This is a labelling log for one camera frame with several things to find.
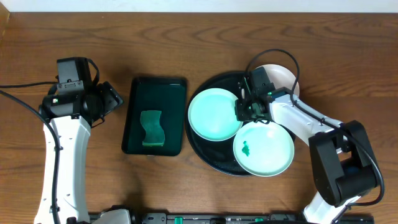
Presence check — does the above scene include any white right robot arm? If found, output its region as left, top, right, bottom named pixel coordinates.
left=235, top=83, right=385, bottom=223

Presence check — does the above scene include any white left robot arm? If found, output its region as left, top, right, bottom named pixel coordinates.
left=34, top=81, right=123, bottom=223

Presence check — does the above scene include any mint green plate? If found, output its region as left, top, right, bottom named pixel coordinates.
left=188, top=88, right=243, bottom=141
left=233, top=122, right=294, bottom=177

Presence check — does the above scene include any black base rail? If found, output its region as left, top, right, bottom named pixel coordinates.
left=88, top=204, right=376, bottom=224

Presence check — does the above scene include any green sponge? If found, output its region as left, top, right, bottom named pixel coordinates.
left=140, top=110, right=165, bottom=147

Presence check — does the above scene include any pink plate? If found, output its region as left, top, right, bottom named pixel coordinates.
left=246, top=64, right=296, bottom=99

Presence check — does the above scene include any rectangular black tray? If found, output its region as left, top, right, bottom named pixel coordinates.
left=121, top=77, right=187, bottom=156

